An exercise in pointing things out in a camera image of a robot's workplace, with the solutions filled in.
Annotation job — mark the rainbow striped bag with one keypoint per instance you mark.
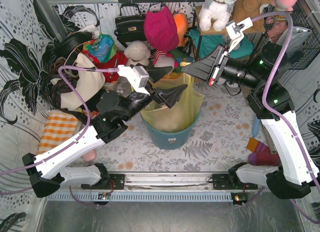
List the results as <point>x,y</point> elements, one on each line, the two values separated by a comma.
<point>180,57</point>

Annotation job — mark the black handbag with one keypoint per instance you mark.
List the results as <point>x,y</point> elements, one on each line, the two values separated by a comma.
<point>130,28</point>

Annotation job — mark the cream canvas tote bag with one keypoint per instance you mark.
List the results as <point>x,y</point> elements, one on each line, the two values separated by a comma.
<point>87,84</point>

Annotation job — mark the yellow trash bag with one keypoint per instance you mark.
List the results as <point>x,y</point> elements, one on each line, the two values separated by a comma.
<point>182,114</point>

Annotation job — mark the magenta cloth bag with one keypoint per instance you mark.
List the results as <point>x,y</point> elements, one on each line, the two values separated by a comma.
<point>160,30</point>

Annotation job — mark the white plush dog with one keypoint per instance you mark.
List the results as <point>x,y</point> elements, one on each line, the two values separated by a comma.
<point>215,14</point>

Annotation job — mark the silver pouch in basket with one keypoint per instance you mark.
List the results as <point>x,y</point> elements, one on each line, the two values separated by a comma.
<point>298,37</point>

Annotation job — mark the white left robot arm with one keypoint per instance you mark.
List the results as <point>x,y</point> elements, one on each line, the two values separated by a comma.
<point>49,171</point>

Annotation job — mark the teal folded cloth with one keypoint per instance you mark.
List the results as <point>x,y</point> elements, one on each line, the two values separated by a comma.
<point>209,43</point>

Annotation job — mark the white fluffy plush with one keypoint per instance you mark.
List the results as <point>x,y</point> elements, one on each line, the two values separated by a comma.
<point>137,52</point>

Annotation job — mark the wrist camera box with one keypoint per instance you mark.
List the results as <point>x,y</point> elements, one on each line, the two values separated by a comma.
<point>235,31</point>
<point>137,76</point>

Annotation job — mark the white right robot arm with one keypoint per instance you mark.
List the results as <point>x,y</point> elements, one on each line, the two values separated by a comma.
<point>293,178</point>

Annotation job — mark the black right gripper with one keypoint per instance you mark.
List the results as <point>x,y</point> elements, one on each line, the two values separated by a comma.
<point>219,67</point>

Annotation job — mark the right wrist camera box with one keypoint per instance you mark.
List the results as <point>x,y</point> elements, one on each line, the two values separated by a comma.
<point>235,31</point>

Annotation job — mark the pink plush toy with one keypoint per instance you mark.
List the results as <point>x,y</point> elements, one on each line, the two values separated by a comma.
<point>284,5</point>

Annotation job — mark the colorful printed cloth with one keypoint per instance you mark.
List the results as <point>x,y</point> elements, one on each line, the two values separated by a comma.
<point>101,49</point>

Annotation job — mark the black round hat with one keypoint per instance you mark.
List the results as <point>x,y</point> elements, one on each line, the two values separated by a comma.
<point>64,48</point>

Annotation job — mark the wooden shelf rack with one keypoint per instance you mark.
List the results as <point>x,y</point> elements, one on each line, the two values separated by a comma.
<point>254,37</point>

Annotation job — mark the striped colourful sock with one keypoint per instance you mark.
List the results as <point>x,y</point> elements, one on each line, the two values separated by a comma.
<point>261,154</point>

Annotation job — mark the orange plush toy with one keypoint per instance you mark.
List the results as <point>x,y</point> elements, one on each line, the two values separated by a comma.
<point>181,22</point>

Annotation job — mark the orange checkered towel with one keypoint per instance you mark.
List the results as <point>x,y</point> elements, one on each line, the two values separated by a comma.
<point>59,128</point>

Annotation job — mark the brown teddy bear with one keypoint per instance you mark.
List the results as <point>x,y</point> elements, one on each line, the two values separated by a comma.
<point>243,9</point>

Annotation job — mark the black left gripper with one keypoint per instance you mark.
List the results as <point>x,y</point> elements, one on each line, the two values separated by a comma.
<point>153,91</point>

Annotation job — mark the black wire basket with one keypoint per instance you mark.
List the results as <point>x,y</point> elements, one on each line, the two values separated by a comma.
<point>276,29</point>

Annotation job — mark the pink cylinder case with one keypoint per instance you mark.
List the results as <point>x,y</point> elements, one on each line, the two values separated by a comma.
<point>90,156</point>

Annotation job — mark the teal trash bin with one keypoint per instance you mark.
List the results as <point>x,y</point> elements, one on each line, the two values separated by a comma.
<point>170,140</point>

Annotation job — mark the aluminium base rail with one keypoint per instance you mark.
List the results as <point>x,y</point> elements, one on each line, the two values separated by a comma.
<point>162,187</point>

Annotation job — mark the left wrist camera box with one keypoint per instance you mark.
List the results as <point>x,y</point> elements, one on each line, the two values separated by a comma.
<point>137,76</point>

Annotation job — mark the pink doll striped hat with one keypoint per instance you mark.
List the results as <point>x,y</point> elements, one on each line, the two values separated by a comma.
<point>164,59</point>

